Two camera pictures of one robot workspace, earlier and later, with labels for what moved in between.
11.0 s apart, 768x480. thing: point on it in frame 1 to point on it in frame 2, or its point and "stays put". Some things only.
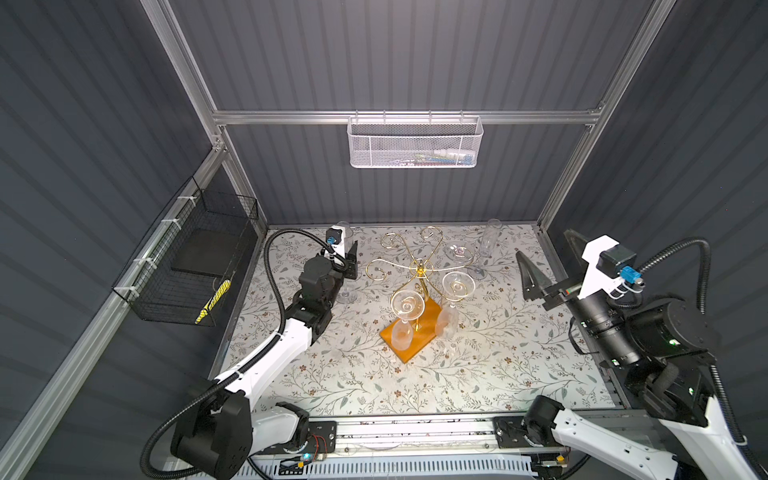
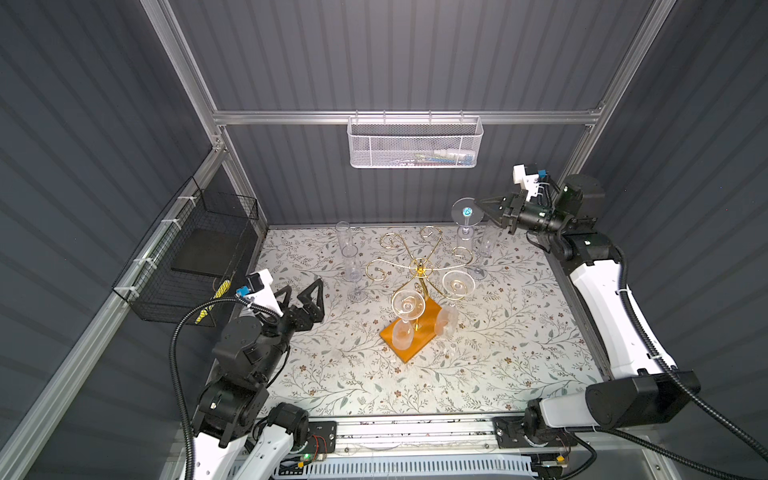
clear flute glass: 458,252 to 466,211
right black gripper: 540,284 to 501,217
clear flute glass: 456,286 stays put
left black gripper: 349,272 to 311,312
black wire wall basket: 182,272 stays put
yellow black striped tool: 215,301 stays put
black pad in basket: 210,251 stays put
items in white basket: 437,157 stays put
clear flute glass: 487,243 stays put
